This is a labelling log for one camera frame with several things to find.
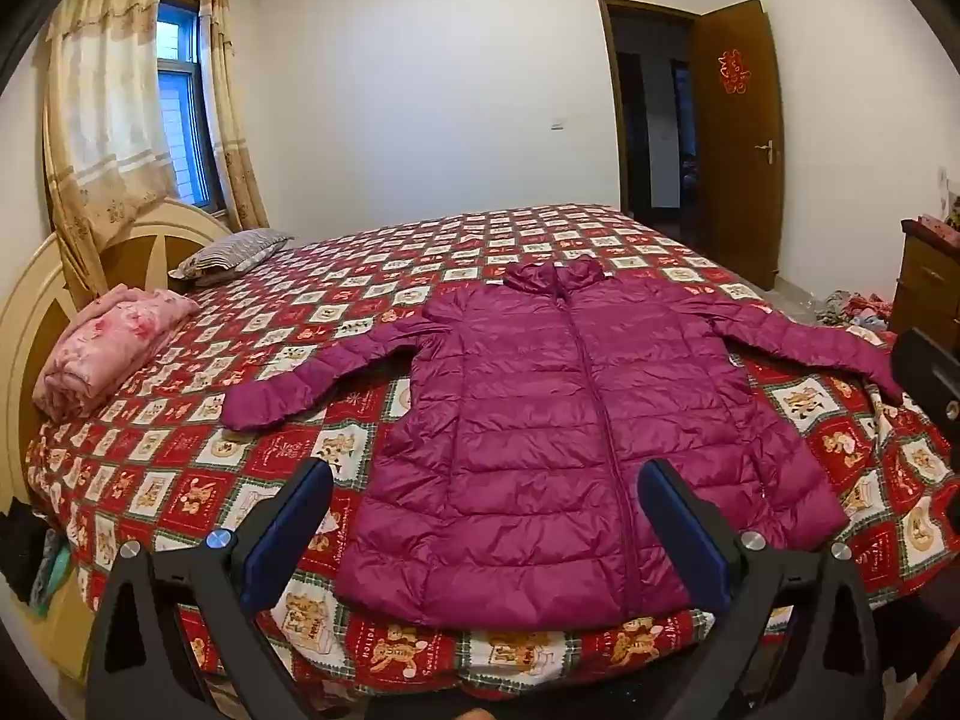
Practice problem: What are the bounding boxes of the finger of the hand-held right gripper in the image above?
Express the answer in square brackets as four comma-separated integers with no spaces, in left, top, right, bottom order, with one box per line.
[892,326,960,428]

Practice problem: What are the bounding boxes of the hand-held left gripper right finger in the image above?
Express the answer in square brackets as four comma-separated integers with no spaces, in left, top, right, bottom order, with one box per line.
[637,457,886,720]

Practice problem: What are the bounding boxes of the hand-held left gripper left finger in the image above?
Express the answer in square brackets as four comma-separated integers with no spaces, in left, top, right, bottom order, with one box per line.
[84,456,335,720]

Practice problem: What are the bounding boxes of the magenta puffer jacket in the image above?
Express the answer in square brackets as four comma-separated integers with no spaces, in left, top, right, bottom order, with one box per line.
[223,255,905,631]

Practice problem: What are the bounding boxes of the dark clothes beside bed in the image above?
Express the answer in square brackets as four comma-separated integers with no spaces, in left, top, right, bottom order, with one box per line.
[0,499,52,607]

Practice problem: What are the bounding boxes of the wooden cabinet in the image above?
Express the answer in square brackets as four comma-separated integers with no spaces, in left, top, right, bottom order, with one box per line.
[892,216,960,337]

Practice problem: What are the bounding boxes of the clutter pile on floor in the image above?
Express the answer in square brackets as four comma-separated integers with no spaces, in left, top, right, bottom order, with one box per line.
[814,287,899,332]

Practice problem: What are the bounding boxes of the bed with red patterned bedspread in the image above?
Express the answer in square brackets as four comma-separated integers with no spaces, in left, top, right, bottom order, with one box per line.
[22,202,960,698]

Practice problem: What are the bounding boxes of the teal cloth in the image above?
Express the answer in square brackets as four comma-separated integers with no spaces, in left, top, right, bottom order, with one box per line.
[30,531,74,610]

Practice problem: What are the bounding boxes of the folded pink floral quilt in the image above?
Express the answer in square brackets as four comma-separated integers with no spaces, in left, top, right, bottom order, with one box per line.
[34,285,202,421]

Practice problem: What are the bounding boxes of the brown wooden door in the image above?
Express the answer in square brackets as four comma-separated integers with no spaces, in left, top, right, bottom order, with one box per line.
[690,0,786,292]

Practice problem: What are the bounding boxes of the striped grey pillow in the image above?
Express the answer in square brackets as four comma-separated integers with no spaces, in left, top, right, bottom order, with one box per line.
[169,229,295,286]

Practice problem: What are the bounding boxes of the wooden bed headboard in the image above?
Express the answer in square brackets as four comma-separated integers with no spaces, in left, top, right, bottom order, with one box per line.
[0,199,235,691]

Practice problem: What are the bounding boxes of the red paper door decoration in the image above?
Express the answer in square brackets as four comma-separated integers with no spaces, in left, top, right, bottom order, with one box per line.
[716,49,752,97]

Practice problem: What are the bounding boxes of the narrow beige patterned curtain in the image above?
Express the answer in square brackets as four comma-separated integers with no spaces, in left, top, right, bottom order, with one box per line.
[199,0,271,235]

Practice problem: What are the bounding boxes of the window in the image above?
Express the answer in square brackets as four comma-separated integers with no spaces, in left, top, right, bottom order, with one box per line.
[156,0,227,212]

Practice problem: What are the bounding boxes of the wide beige patterned curtain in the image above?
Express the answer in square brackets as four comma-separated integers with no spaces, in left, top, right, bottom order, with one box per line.
[41,0,179,293]

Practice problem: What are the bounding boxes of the dark wooden door frame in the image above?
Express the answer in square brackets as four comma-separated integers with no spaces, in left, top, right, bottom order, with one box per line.
[598,0,702,241]

